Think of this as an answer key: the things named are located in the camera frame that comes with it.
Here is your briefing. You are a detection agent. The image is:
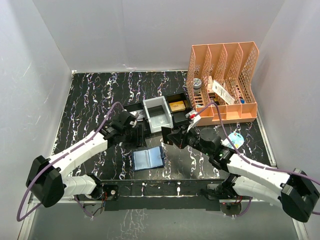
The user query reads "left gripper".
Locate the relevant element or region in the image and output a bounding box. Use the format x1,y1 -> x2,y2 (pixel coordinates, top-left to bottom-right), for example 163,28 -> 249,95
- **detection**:
121,124 -> 146,149

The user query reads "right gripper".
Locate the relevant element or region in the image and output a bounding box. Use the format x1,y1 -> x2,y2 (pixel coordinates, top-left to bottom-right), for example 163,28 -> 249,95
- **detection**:
167,122 -> 212,157

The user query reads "white plastic bin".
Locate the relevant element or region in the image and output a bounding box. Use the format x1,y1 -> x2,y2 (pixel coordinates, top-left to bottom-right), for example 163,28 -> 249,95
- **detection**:
142,96 -> 174,134

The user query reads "blue card holder wallet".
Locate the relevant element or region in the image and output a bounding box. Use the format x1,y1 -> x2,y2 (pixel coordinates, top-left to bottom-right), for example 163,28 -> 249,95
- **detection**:
132,146 -> 166,171

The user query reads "white VIP card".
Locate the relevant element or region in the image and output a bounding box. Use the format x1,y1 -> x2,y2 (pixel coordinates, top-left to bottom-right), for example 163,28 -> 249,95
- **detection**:
136,110 -> 145,122

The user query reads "black tray with gold card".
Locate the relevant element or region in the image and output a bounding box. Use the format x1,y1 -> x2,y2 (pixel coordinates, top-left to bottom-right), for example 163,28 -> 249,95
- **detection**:
165,92 -> 193,129

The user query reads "orange desk file organizer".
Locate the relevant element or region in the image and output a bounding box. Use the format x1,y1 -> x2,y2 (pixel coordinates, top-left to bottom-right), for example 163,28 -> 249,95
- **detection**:
186,41 -> 259,126

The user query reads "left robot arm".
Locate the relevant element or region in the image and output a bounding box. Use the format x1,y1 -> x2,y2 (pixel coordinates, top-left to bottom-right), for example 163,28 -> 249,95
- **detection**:
26,110 -> 145,208

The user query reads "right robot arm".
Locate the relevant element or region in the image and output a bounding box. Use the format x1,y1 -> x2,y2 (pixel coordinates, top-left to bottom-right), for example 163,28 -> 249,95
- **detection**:
161,113 -> 320,223

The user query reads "black tray with blue card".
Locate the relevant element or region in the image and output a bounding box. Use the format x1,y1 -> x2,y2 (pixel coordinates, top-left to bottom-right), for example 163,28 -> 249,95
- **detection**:
123,101 -> 151,138

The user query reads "gold credit card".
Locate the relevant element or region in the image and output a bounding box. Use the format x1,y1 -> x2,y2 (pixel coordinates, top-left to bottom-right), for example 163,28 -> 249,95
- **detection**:
169,100 -> 186,112

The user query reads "black item in white bin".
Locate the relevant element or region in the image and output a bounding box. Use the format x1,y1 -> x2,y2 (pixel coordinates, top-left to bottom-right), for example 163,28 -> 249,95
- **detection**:
148,105 -> 165,117

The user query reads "round jar with patterned lid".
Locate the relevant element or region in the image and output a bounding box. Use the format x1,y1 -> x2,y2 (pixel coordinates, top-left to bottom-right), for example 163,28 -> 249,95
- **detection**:
193,78 -> 202,94

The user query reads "white labelled flat package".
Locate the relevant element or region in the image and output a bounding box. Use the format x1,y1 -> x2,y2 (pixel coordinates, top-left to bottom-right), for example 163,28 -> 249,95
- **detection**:
212,80 -> 235,105

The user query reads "blister pack with blue tool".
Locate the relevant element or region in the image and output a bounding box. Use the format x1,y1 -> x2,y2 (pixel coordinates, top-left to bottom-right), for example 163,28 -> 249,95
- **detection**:
222,132 -> 245,149

